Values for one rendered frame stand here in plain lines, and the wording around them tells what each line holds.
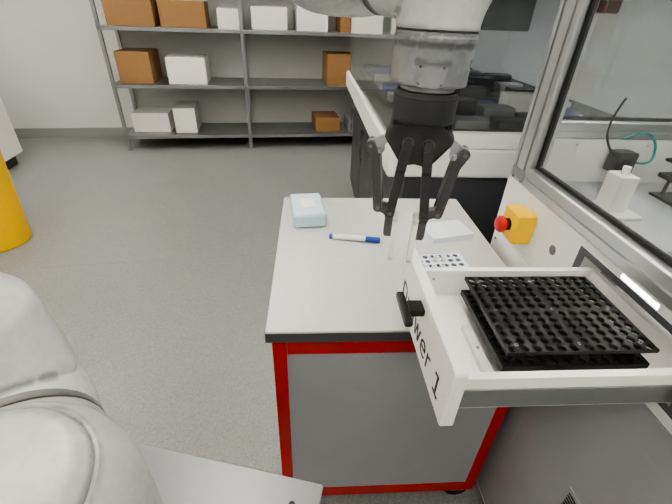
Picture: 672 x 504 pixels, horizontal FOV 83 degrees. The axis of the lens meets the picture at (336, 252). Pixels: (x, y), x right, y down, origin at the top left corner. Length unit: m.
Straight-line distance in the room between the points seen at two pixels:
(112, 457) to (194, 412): 1.31
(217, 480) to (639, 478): 0.64
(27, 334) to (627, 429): 0.83
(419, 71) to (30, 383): 0.48
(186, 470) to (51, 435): 0.30
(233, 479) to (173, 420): 1.06
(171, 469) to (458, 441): 0.76
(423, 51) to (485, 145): 0.99
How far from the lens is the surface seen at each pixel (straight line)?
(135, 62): 4.33
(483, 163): 1.44
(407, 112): 0.47
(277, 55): 4.61
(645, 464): 0.82
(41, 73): 5.12
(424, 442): 1.13
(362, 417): 1.01
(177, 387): 1.73
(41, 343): 0.45
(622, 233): 0.80
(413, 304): 0.60
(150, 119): 4.48
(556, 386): 0.62
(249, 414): 1.58
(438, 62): 0.45
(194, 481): 0.60
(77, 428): 0.33
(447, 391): 0.53
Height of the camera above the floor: 1.29
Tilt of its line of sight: 33 degrees down
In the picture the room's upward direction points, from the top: 2 degrees clockwise
